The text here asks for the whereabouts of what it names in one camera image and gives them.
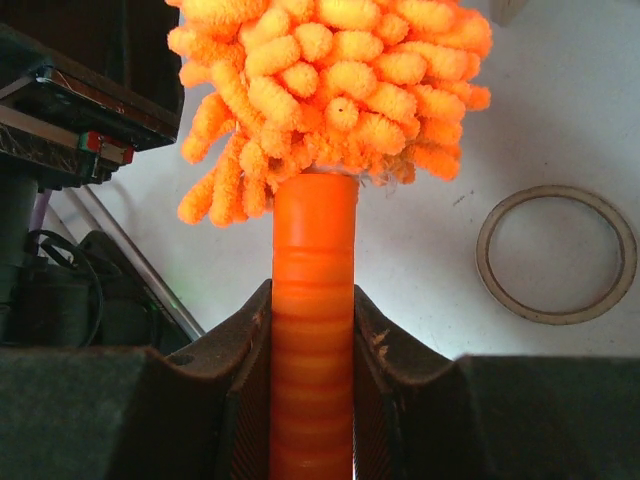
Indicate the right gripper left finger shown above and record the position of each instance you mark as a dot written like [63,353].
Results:
[133,413]

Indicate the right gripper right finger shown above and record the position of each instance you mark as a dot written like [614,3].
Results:
[420,415]

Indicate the clear tape roll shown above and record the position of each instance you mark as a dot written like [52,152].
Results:
[627,251]

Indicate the orange microfiber duster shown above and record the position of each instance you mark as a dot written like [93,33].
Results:
[311,97]

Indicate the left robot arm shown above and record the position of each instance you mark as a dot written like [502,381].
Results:
[85,85]

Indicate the wooden bookshelf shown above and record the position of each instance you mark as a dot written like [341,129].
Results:
[503,12]

